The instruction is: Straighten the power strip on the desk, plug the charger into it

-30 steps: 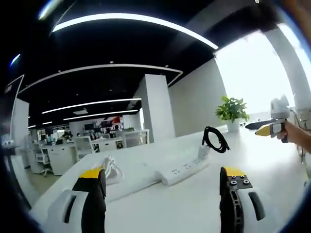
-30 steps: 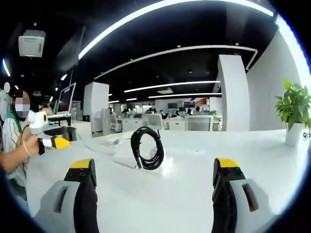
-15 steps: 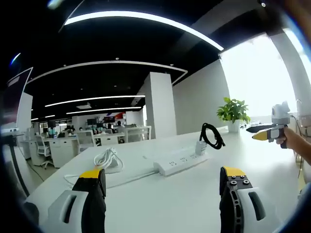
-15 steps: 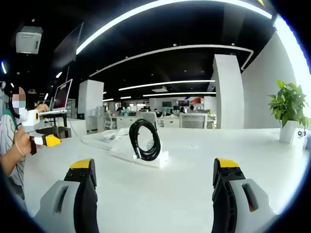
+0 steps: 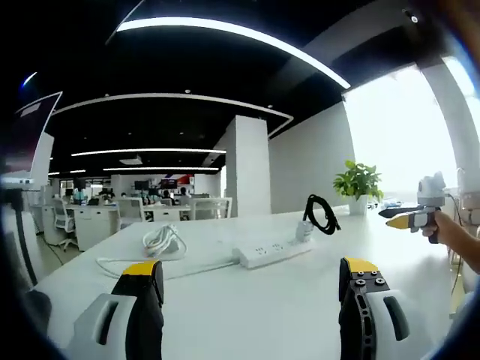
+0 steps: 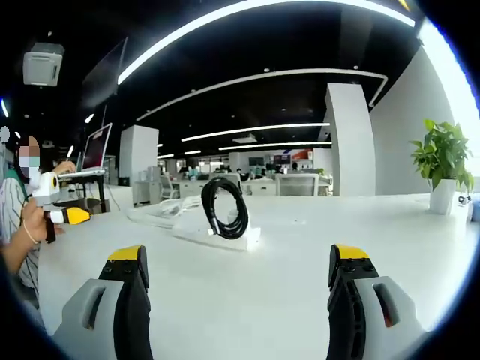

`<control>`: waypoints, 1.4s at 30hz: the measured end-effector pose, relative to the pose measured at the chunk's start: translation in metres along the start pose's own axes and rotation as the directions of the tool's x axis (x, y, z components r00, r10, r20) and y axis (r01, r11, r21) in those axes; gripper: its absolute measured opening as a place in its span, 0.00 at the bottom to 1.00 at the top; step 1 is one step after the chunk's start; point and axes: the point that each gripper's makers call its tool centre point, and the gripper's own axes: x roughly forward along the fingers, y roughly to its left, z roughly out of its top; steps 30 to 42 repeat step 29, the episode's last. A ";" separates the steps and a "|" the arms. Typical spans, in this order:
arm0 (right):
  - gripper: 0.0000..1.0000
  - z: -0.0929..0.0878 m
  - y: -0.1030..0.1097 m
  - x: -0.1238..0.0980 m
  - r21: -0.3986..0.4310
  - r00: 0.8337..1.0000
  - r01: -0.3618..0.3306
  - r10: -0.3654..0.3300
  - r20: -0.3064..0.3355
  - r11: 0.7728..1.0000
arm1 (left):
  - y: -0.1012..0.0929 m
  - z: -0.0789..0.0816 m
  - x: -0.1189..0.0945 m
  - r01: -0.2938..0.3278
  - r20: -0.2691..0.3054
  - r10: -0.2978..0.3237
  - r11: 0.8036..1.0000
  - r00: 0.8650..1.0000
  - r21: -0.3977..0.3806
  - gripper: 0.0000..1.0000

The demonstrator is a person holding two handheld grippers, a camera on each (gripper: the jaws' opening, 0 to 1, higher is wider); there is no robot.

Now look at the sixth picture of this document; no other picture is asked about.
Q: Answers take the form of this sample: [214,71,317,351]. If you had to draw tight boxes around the white office desk row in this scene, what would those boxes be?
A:
[168,175,335,197]

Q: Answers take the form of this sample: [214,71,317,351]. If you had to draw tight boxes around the curved white ceiling rail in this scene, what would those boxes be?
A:
[136,67,388,123]

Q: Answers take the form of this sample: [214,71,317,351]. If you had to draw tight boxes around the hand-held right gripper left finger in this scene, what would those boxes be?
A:
[52,244,154,360]

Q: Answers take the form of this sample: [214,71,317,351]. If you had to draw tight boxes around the black laptop stand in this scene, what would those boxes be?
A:
[55,172,110,215]

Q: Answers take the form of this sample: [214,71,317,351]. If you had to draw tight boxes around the long ceiling light strip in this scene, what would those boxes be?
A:
[116,0,417,86]

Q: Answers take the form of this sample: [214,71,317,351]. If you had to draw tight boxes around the dark hanging screen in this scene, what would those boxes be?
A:
[80,36,130,110]

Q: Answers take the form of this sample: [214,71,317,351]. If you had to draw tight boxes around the white power strip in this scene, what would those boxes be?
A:
[171,216,263,253]

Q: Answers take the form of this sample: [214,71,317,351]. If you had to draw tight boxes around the silver laptop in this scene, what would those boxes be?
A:
[57,122,114,178]

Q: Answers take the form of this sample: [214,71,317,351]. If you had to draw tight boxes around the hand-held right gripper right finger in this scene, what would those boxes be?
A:
[327,243,428,360]

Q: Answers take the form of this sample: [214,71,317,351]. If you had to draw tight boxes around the person's left hand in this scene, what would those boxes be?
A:
[24,204,65,245]

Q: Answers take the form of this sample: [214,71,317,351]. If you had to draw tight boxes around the red blue wall display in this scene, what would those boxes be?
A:
[273,149,313,167]

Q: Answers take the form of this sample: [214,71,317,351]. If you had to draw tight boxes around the white storage cabinet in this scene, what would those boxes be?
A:
[132,166,164,208]

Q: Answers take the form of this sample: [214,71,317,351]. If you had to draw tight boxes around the potted green plant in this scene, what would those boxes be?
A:
[409,118,475,216]

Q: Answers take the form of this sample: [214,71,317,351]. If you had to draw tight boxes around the straight ceiling light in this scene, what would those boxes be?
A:
[217,141,333,152]
[180,121,332,143]

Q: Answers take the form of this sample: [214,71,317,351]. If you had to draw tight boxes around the white ceiling air conditioner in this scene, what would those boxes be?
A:
[22,42,66,88]

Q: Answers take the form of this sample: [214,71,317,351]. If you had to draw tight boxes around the white wrist band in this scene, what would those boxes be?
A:
[22,218,39,245]

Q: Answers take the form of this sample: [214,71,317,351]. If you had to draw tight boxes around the black charger cable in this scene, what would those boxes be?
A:
[200,176,250,241]

